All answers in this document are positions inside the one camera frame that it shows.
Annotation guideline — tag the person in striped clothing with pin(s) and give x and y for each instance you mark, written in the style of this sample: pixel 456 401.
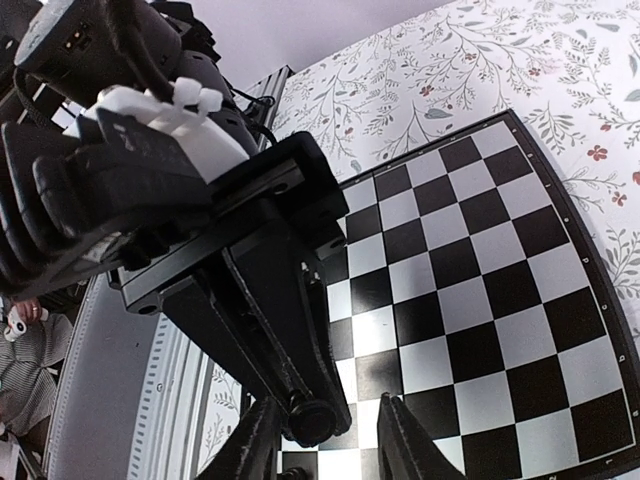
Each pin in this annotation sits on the person in striped clothing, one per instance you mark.
pixel 28 389

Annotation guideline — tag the black pawn piece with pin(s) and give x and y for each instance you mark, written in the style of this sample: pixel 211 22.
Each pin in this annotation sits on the black pawn piece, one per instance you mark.
pixel 310 421

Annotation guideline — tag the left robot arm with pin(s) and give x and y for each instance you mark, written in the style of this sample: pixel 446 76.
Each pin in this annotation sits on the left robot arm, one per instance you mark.
pixel 65 54

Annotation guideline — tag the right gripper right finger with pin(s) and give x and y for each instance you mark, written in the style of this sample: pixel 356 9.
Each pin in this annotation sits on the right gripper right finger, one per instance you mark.
pixel 405 450

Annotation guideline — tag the black white chessboard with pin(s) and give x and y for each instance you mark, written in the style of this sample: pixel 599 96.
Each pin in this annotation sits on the black white chessboard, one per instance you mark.
pixel 474 289

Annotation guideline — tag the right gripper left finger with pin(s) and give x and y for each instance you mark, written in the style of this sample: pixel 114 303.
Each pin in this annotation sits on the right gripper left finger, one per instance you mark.
pixel 250 453

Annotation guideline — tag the floral patterned table mat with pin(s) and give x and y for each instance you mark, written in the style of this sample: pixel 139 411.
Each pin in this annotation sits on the floral patterned table mat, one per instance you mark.
pixel 568 70

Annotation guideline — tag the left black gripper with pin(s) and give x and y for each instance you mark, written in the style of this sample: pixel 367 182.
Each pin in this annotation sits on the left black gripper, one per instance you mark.
pixel 264 319

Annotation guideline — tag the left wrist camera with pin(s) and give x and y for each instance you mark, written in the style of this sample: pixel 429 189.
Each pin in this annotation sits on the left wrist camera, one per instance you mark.
pixel 125 183

